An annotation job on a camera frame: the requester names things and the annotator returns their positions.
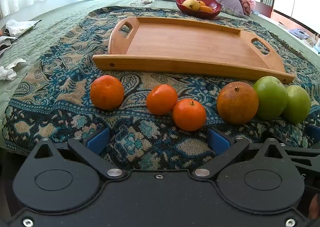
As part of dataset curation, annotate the large green fruit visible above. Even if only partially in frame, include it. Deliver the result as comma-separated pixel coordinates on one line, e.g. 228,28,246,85
253,76,289,120

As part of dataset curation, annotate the small tangerine with stem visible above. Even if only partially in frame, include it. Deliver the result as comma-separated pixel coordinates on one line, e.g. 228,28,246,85
172,99,207,132

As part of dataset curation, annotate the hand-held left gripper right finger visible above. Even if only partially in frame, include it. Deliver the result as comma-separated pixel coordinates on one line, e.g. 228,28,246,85
193,127,287,181

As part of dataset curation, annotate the person's right forearm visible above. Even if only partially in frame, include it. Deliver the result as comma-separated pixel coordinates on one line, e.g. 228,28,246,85
307,191,320,220

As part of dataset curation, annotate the crumpled white tissue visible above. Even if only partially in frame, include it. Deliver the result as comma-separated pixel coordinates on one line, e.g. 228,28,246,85
0,66,17,81

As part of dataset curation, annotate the red ribbed bowl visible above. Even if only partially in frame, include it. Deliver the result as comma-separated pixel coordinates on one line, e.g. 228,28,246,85
175,0,222,20

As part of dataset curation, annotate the yellow pear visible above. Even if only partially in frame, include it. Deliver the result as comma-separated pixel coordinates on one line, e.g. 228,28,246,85
182,0,201,11

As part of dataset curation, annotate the blue cloth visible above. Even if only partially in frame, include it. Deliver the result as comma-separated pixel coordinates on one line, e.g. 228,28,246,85
289,28,310,40

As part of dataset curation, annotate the dotted-skin orange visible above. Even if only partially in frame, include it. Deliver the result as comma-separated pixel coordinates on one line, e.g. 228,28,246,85
90,75,125,110

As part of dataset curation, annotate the large brownish orange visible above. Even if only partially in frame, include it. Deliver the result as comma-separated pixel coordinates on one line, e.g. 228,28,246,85
216,82,259,125

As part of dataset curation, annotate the wooden tray with handles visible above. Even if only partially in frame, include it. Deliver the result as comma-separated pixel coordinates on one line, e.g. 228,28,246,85
92,16,295,85

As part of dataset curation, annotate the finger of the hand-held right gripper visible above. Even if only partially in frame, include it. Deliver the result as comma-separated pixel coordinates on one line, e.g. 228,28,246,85
306,124,320,143
262,130,320,168

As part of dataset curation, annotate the blue paisley blanket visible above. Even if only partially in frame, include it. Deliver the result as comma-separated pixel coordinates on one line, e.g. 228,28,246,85
1,6,320,170

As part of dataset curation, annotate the red-brown furniture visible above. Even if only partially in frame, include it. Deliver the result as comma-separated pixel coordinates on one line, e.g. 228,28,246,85
255,1,273,19

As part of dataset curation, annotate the green quilted bedspread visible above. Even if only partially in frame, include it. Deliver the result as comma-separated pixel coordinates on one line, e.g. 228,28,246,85
0,0,320,150

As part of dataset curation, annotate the white paper sheet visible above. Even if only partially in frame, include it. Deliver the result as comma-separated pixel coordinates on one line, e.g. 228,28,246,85
0,36,19,58

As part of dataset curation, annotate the small green fruit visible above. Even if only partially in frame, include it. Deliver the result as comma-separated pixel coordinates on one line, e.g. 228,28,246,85
282,85,311,124

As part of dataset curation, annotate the white paper scrap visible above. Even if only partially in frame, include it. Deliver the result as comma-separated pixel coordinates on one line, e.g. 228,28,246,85
5,58,27,70

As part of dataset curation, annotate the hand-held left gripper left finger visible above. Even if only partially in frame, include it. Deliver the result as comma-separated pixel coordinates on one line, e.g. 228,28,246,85
33,126,127,181

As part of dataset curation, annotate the crumpled white paper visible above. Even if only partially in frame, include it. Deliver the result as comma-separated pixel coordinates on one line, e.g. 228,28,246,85
5,19,42,39

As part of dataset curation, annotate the small smooth tangerine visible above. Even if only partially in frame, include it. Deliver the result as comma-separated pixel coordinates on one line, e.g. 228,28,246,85
146,84,178,116

